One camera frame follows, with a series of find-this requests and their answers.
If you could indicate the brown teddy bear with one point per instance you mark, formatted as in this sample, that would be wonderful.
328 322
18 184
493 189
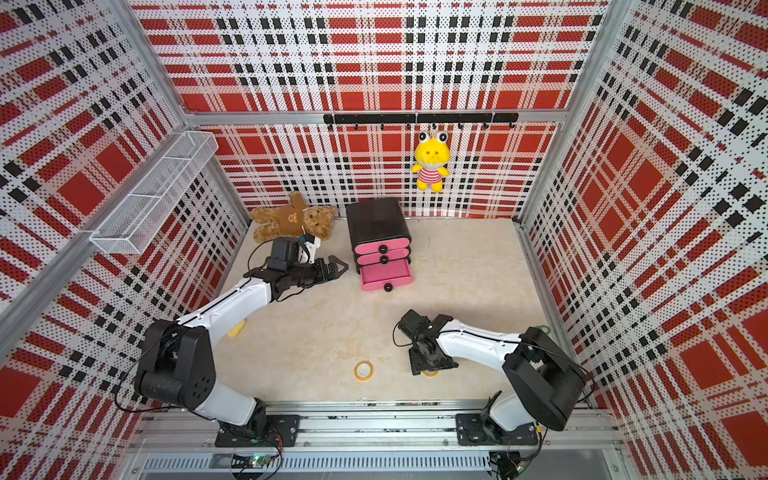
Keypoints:
295 219

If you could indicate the white wire mesh basket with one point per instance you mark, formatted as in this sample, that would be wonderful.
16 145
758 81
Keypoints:
135 221

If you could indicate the black hook rail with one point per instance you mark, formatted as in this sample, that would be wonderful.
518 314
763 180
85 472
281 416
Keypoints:
356 120

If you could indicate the black connector box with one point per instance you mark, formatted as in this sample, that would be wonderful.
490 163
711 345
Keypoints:
502 467

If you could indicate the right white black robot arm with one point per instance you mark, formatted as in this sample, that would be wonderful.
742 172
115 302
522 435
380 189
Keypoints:
546 384

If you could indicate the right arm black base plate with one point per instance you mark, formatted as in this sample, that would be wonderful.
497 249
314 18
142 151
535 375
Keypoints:
475 430

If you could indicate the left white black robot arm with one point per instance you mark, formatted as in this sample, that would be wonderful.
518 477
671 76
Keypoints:
177 365

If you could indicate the green circuit board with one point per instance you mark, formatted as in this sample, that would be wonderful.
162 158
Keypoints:
256 461

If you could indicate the small yellow object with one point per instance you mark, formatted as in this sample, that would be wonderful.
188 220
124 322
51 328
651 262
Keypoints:
235 331

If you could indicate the aluminium mounting rail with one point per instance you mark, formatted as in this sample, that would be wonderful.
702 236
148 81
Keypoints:
363 426

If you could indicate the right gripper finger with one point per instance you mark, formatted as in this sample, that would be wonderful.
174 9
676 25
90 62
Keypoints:
443 362
417 363

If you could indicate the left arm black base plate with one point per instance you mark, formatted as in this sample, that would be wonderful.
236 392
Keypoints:
282 429

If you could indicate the black drawer cabinet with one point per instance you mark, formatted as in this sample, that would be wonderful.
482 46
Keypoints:
374 220

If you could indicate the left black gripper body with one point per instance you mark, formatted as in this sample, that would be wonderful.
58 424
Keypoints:
302 274

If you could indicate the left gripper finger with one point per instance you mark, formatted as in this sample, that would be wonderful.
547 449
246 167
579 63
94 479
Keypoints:
332 263
327 273

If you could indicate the yellow frog plush toy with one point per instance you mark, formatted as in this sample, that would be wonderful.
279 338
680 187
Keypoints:
431 158

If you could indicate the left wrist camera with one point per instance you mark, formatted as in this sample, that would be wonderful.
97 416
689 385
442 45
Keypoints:
287 252

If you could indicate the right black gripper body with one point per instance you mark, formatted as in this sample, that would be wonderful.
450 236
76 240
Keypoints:
426 358

